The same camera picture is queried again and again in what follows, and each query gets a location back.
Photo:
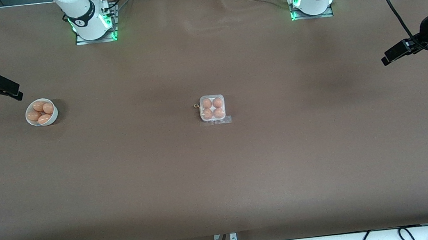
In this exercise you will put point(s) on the clear plastic egg box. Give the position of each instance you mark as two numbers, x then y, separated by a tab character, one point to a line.
212	108

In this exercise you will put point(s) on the brown egg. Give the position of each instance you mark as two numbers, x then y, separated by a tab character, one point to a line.
33	116
44	119
217	102
207	114
219	112
206	103
48	108
38	106

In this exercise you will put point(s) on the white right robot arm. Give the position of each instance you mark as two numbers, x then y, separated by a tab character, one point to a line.
81	9

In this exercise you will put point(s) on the white round bowl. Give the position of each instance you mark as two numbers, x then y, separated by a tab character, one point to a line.
52	118

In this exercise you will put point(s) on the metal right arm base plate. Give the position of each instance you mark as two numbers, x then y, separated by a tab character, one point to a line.
84	42

